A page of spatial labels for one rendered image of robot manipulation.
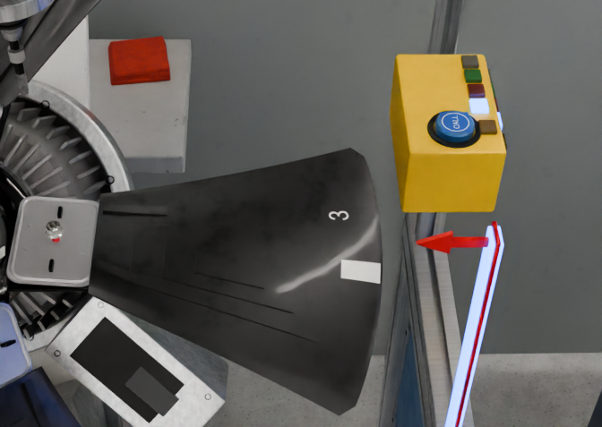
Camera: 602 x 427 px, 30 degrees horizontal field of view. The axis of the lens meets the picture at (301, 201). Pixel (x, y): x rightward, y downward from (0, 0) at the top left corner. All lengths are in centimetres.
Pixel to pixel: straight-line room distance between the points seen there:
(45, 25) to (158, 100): 66
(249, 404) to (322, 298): 134
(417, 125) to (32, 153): 40
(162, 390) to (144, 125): 54
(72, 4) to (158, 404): 37
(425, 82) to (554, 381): 120
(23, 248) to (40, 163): 12
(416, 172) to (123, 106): 49
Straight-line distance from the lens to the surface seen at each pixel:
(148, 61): 154
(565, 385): 232
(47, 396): 96
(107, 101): 151
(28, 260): 89
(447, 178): 116
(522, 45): 170
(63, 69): 112
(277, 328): 87
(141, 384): 101
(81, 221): 92
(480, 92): 120
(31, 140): 101
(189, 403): 101
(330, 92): 172
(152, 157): 143
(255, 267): 88
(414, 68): 123
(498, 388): 228
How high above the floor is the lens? 185
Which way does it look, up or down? 46 degrees down
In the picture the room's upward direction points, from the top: 2 degrees clockwise
